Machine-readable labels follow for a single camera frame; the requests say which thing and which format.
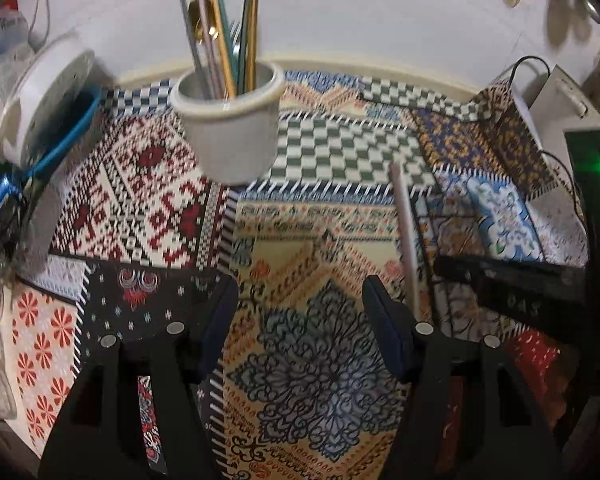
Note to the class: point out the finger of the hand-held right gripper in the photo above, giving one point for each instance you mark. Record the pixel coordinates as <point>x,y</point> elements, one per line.
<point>505,272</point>
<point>540,312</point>

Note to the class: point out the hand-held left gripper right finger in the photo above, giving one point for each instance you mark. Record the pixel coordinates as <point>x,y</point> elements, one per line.
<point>387,330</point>

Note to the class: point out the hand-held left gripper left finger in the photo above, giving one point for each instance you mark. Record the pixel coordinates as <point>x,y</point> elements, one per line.
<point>217,325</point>

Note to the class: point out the white chopstick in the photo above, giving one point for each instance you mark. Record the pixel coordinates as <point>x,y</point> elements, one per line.
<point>405,240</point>

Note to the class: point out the white cup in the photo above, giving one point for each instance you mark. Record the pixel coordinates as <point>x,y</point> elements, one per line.
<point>230,135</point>

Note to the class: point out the grey chopstick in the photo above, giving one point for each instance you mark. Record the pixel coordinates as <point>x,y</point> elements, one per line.
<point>190,35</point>

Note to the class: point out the pink chopstick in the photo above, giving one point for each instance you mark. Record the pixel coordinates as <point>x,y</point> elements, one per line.
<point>205,22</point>

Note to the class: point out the patterned patchwork tablecloth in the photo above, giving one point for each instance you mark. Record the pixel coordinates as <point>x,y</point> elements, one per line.
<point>320,360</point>

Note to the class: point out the black device with green light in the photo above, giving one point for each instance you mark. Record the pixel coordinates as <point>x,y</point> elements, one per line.
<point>592,150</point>

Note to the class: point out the white box device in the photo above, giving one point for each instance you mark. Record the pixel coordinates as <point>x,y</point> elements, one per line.
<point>565,100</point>

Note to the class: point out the silver fork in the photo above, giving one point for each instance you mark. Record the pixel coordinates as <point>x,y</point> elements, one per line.
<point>238,52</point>

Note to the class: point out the white perforated round container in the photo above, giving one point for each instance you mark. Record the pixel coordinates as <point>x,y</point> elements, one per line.
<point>45,105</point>

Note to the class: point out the yellow chopstick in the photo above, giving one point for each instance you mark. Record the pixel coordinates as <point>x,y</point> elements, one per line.
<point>252,25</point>

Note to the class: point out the gold spoon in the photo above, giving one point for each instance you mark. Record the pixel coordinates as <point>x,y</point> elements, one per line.
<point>200,10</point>

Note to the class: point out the clear plastic bag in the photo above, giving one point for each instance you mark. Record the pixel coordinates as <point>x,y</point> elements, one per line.
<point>0,40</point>

